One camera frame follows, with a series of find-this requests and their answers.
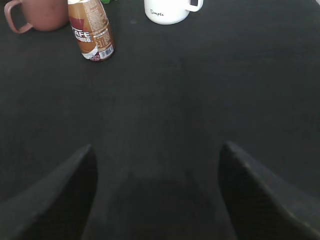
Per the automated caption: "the maroon ceramic mug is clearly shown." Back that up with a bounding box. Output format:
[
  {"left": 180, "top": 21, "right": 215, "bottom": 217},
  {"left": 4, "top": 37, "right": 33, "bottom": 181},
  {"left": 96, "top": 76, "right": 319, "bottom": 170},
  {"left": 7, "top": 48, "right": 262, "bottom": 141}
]
[{"left": 4, "top": 0, "right": 69, "bottom": 34}]

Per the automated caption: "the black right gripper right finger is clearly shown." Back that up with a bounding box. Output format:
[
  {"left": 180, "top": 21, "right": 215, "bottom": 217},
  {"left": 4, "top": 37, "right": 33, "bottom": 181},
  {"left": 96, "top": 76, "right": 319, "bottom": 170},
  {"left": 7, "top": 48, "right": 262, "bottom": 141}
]
[{"left": 218, "top": 142, "right": 320, "bottom": 240}]

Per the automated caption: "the white Simple mug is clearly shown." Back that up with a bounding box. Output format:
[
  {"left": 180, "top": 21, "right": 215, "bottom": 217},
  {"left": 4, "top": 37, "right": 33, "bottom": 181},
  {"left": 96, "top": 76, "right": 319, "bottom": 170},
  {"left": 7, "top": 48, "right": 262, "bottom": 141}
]
[{"left": 144, "top": 0, "right": 204, "bottom": 25}]

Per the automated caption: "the brown coffee drink bottle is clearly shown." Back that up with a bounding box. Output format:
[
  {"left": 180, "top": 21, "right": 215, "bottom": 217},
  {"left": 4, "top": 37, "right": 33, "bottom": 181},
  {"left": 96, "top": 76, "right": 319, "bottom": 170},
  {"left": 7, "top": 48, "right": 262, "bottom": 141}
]
[{"left": 67, "top": 0, "right": 115, "bottom": 62}]

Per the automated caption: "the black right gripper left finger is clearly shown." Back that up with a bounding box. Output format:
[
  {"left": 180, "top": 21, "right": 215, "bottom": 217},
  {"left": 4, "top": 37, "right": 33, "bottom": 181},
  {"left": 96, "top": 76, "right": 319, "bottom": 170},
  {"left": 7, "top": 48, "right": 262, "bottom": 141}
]
[{"left": 0, "top": 145, "right": 98, "bottom": 240}]

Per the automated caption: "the green sprite bottle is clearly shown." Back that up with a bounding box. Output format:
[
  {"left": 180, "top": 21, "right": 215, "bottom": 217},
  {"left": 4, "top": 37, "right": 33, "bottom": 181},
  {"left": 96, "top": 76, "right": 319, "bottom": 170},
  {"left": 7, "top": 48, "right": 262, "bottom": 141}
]
[{"left": 100, "top": 0, "right": 117, "bottom": 4}]

